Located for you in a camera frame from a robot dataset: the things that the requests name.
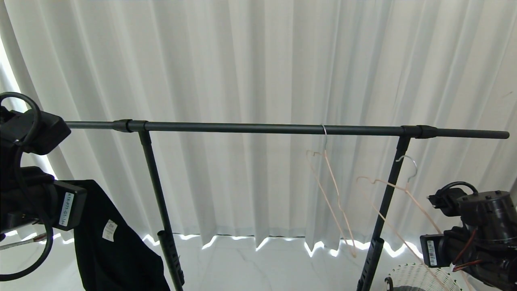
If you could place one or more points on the white laundry basket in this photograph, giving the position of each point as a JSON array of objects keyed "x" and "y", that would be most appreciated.
[{"x": 420, "y": 275}]

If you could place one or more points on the white curtain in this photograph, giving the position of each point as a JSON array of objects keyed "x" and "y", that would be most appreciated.
[{"x": 242, "y": 60}]

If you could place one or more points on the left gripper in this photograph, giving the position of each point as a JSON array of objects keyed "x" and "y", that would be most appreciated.
[{"x": 28, "y": 202}]

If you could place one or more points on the pink clothes hanger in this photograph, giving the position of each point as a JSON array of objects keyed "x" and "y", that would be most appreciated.
[
  {"x": 325, "y": 141},
  {"x": 424, "y": 211}
]

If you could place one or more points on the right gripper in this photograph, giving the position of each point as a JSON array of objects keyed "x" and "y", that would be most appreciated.
[{"x": 492, "y": 262}]

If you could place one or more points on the black clothes rack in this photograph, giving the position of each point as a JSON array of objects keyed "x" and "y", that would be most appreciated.
[{"x": 262, "y": 128}]

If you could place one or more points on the black shorts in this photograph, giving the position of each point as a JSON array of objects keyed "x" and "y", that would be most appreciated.
[{"x": 117, "y": 250}]

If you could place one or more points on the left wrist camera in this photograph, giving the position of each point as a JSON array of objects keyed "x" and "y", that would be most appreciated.
[{"x": 44, "y": 129}]

